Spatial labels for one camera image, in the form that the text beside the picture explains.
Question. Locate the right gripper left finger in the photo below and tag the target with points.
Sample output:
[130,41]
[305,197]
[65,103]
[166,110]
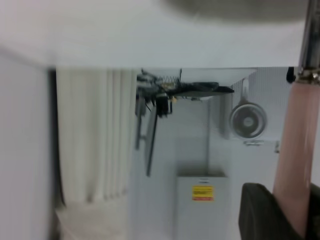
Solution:
[262,215]

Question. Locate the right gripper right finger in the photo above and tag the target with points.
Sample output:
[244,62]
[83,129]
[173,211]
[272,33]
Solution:
[315,215]

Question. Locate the white metal box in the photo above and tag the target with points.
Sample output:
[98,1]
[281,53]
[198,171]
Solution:
[202,217]

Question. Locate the yellow warning label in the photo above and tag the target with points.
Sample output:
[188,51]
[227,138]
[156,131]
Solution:
[202,193]

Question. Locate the white round fan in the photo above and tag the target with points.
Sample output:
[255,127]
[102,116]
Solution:
[248,122]

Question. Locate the small black knob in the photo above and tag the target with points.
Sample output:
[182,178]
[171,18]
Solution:
[290,75]

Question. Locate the white pleated curtain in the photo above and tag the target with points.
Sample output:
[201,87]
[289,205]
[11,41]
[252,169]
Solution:
[95,135]

